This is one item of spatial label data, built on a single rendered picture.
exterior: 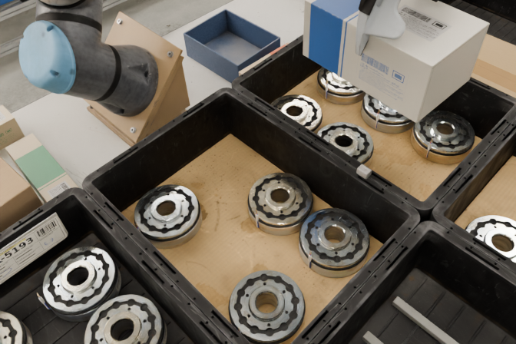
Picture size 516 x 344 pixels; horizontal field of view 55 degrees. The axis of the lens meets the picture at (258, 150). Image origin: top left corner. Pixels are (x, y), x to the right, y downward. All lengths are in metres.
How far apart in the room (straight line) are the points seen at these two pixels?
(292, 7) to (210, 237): 0.88
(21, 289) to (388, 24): 0.63
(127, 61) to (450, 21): 0.61
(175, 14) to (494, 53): 2.02
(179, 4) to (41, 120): 1.78
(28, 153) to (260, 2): 0.79
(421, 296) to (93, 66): 0.67
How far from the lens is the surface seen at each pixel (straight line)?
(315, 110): 0.92
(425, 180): 0.87
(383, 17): 0.61
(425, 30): 0.65
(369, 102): 0.94
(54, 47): 0.92
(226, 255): 0.76
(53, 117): 1.26
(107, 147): 1.14
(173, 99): 1.07
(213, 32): 1.36
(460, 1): 2.01
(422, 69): 0.60
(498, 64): 1.10
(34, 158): 1.09
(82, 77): 0.94
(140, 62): 1.03
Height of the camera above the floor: 1.49
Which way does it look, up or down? 48 degrees down
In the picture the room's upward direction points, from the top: 3 degrees counter-clockwise
